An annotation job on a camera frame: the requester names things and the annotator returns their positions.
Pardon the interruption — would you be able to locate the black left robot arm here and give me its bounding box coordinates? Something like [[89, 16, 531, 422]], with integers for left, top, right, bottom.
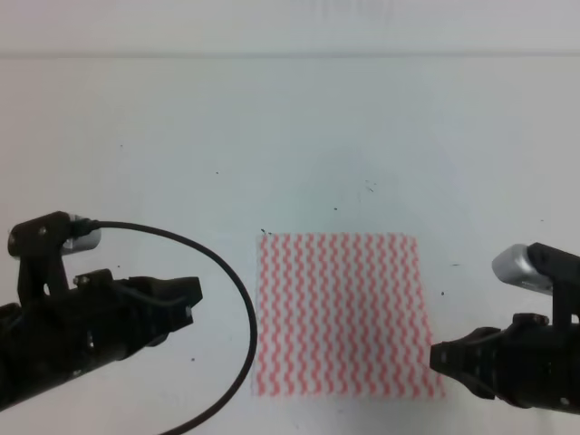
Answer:
[[1, 269, 203, 409]]

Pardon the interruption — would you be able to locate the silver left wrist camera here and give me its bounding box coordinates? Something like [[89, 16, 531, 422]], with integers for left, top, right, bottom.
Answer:
[[7, 210, 102, 300]]

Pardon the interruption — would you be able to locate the black left camera cable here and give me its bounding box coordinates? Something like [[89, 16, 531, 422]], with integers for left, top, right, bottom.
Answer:
[[85, 219, 259, 435]]

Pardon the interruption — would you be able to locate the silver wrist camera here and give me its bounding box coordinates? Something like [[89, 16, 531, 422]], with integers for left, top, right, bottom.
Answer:
[[491, 242, 580, 327], [7, 210, 102, 300]]

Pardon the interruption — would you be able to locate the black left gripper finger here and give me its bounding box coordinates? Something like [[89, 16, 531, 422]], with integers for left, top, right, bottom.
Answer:
[[146, 305, 193, 347], [129, 276, 203, 313]]

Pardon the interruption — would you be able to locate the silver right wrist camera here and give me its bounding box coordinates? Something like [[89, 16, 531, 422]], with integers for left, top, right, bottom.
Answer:
[[491, 242, 580, 327]]

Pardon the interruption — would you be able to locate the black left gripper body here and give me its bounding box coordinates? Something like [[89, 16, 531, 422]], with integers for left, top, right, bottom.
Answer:
[[1, 269, 148, 399]]

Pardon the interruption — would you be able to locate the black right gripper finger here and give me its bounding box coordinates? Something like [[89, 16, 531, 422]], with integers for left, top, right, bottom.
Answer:
[[449, 366, 498, 400], [429, 327, 501, 376]]

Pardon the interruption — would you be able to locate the pink white striped towel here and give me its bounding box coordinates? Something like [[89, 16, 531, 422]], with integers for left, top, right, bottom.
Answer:
[[252, 233, 445, 400]]

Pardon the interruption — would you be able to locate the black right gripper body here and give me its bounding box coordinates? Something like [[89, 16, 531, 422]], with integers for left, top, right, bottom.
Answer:
[[492, 314, 579, 412]]

